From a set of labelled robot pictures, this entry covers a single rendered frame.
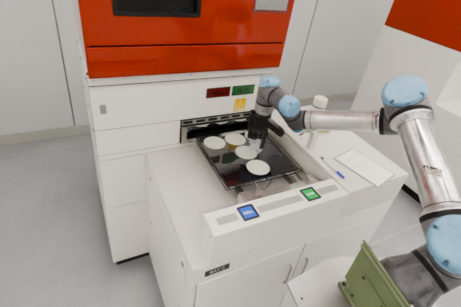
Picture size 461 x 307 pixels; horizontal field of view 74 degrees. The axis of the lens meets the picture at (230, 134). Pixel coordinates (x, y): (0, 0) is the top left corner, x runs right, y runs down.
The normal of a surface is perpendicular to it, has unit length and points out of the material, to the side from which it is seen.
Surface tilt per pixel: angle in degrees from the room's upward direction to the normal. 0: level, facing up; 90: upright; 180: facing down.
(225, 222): 0
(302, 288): 0
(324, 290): 0
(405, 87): 39
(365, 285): 90
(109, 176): 90
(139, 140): 90
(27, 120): 90
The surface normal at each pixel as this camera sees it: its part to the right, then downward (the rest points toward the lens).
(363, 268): -0.96, 0.03
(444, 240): -0.47, -0.34
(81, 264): 0.13, -0.83
